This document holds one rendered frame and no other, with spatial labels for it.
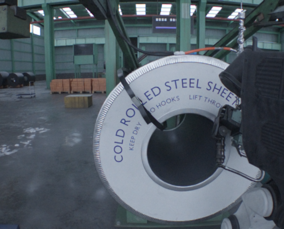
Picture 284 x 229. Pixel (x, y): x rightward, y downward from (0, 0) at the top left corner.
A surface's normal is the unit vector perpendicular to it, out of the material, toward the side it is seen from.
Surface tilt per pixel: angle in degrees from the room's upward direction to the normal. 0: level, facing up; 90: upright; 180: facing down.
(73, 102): 90
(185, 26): 90
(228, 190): 90
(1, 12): 89
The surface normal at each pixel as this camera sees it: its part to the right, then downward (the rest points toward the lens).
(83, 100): -0.02, 0.22
